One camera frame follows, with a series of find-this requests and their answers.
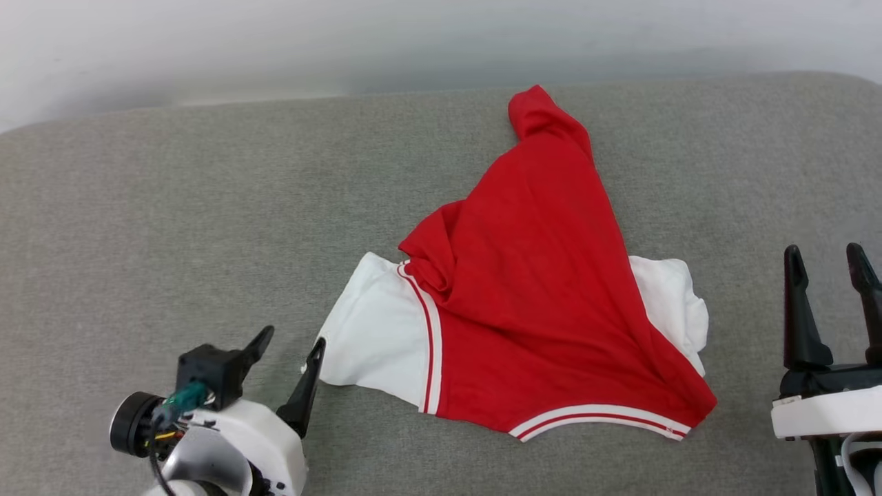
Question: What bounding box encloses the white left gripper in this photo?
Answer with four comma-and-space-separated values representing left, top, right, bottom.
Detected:
185, 325, 327, 496

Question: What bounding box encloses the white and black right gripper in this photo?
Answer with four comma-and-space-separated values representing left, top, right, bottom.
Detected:
770, 242, 882, 441

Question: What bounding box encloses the red and white basketball jersey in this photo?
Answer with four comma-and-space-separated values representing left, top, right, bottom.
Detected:
301, 84, 719, 443

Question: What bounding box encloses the grey fabric sofa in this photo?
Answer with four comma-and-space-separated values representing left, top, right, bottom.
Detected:
0, 71, 882, 496

